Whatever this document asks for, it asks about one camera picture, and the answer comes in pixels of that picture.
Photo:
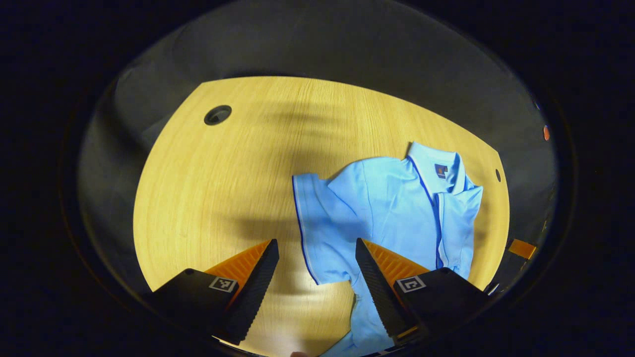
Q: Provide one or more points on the light blue T-shirt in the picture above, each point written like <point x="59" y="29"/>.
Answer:
<point x="387" y="208"/>

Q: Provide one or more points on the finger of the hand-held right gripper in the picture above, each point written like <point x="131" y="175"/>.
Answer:
<point x="522" y="249"/>

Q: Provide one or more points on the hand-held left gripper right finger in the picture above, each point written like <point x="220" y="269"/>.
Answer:
<point x="379" y="297"/>

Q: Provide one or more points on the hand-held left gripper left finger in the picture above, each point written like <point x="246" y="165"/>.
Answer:
<point x="253" y="292"/>

